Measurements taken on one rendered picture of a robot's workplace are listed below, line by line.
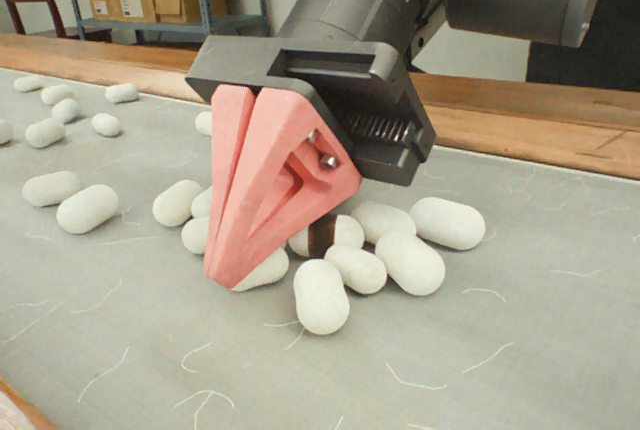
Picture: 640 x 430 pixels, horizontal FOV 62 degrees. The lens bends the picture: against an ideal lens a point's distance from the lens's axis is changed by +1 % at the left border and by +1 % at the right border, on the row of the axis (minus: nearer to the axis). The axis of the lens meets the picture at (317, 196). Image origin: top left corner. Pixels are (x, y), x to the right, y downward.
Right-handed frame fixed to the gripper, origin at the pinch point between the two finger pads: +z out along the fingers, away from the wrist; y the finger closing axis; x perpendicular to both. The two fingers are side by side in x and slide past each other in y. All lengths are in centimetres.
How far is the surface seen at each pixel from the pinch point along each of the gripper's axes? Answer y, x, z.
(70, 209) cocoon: -11.9, 0.1, 0.3
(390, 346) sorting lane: 6.8, 2.8, 0.2
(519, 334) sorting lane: 10.5, 4.9, -2.3
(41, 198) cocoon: -17.1, 1.3, 0.2
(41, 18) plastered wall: -420, 144, -143
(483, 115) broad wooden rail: 1.6, 15.1, -18.5
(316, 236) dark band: 1.1, 3.4, -3.2
